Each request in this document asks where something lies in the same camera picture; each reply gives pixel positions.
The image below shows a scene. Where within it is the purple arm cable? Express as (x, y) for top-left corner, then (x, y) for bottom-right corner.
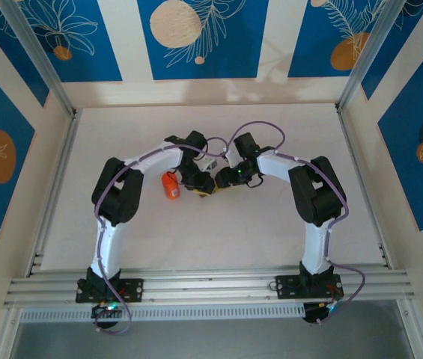
(93, 136), (234, 336)
(228, 120), (365, 325)

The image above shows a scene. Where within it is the orange plastic pill bottle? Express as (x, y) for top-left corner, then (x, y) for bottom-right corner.
(161, 171), (182, 201)

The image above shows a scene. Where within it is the aluminium frame beam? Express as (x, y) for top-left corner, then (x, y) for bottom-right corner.
(3, 266), (416, 308)

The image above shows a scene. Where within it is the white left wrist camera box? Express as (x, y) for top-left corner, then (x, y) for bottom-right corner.
(198, 156), (219, 174)

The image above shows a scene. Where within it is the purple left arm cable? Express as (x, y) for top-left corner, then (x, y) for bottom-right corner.
(93, 136), (234, 336)

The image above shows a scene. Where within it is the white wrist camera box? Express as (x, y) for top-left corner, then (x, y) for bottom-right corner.
(198, 156), (219, 174)
(225, 147), (242, 168)

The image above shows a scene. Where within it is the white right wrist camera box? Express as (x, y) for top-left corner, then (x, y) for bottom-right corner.
(225, 147), (242, 168)

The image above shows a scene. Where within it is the black base connector board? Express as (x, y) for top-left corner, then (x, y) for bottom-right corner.
(303, 298), (343, 325)
(91, 302), (122, 319)

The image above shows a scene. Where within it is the aluminium table side rail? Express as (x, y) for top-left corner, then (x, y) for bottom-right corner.
(25, 108), (82, 278)
(335, 106), (392, 269)

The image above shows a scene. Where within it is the white slotted cable duct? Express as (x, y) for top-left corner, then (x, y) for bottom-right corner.
(19, 304), (305, 323)

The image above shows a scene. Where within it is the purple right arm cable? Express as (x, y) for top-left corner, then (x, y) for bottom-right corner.
(228, 120), (365, 325)

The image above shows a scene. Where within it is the aluminium frame post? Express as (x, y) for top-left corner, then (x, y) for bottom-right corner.
(0, 0), (76, 117)
(336, 0), (418, 113)

